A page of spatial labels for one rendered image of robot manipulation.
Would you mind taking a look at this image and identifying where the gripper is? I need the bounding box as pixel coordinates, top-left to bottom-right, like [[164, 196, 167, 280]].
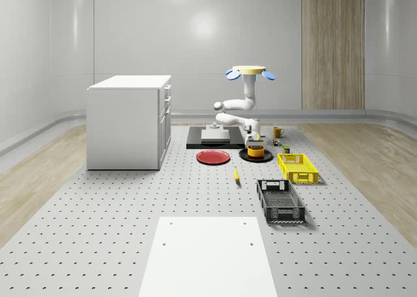
[[246, 133, 267, 147]]

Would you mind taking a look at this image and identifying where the black plate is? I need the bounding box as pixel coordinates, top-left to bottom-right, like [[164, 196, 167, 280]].
[[238, 148, 274, 163]]

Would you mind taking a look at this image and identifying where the red plate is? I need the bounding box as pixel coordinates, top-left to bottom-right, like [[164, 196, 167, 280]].
[[195, 149, 231, 165]]

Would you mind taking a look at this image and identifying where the yellow basket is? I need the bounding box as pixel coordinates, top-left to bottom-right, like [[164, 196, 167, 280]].
[[277, 152, 320, 184]]

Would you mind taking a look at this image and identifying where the black stove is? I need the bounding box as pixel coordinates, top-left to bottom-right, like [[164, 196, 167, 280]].
[[186, 122, 246, 150]]

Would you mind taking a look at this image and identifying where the dark grey basket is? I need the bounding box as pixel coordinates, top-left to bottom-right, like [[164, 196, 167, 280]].
[[255, 178, 307, 225]]

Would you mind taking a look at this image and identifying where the white board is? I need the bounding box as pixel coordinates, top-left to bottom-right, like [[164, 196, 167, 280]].
[[138, 216, 279, 297]]

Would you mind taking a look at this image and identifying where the white cabinet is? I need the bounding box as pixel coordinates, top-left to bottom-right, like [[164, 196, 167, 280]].
[[86, 74, 173, 171]]

